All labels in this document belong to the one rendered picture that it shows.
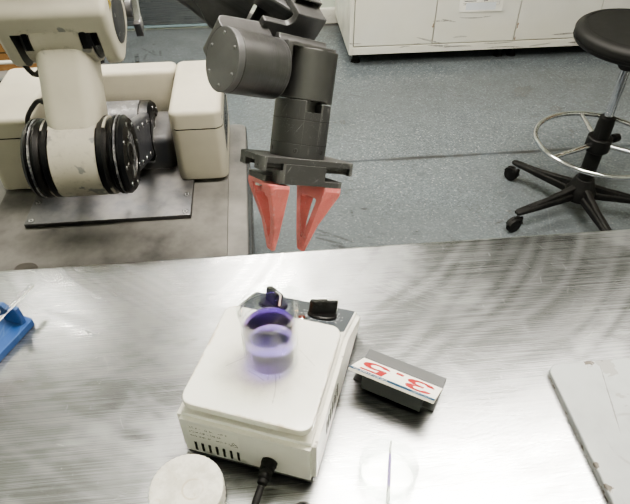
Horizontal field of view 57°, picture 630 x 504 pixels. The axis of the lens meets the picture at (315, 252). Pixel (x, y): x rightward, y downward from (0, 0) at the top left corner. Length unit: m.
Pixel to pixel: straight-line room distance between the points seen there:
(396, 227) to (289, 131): 1.45
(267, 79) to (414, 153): 1.86
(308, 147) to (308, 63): 0.08
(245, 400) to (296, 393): 0.04
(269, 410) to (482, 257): 0.40
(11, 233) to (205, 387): 1.10
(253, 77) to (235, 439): 0.32
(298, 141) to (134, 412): 0.32
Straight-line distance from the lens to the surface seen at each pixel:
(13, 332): 0.75
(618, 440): 0.66
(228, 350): 0.56
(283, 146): 0.58
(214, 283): 0.75
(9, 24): 1.31
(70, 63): 1.31
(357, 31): 2.98
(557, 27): 3.29
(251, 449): 0.55
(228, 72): 0.54
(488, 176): 2.32
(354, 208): 2.07
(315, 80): 0.58
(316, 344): 0.56
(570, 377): 0.69
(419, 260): 0.78
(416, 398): 0.61
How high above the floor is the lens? 1.27
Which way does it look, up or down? 42 degrees down
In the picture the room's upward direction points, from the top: straight up
